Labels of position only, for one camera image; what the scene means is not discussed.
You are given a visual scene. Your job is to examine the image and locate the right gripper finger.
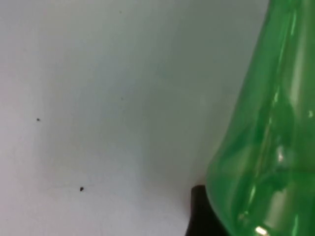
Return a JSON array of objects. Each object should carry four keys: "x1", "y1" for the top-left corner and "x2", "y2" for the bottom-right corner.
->
[{"x1": 184, "y1": 184, "x2": 230, "y2": 236}]

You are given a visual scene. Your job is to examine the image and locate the green plastic bottle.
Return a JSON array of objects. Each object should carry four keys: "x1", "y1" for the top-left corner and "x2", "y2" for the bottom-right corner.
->
[{"x1": 205, "y1": 0, "x2": 315, "y2": 236}]

